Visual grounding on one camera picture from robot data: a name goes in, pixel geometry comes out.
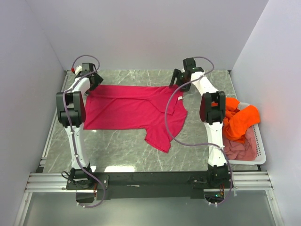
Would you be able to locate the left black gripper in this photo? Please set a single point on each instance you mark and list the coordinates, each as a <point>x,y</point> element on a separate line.
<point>98,80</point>

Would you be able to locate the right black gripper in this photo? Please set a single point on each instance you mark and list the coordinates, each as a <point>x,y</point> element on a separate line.
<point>177,73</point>

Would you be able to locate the magenta t shirt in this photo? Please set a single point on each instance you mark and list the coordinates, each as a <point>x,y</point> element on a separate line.
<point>118,107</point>

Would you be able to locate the orange t shirt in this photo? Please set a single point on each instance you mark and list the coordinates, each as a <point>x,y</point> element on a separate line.
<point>236,122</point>

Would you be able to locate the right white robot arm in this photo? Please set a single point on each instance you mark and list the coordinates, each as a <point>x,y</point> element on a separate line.
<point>211,112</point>

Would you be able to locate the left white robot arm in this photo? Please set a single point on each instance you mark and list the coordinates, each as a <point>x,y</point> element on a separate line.
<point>71,114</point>

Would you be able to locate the salmon pink t shirt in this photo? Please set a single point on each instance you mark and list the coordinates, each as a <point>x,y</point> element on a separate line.
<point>241,152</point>

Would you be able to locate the black base beam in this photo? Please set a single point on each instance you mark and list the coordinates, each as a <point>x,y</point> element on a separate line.
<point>118,185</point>

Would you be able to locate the white plastic laundry basket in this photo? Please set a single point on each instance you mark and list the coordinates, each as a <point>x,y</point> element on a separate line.
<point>238,135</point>

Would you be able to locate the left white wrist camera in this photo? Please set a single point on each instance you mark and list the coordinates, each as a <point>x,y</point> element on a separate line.
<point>76,70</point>

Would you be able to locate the aluminium frame rail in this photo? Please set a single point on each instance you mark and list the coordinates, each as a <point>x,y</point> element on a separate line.
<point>242,181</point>

